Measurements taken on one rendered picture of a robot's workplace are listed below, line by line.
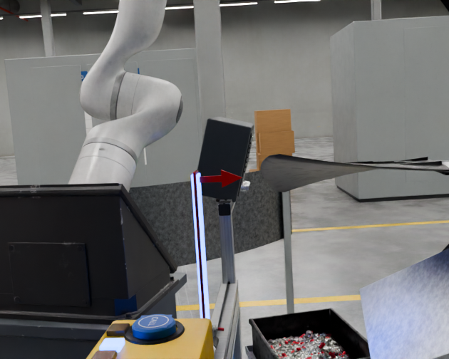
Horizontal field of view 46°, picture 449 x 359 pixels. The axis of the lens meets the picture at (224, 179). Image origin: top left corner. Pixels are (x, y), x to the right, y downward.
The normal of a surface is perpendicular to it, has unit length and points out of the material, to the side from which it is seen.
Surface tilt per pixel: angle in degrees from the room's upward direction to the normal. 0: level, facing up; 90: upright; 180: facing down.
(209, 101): 90
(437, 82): 90
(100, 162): 50
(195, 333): 0
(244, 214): 90
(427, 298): 55
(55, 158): 90
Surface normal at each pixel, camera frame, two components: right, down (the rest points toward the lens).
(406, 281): -0.74, -0.47
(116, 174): 0.69, -0.32
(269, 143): 0.00, 0.13
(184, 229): 0.45, 0.09
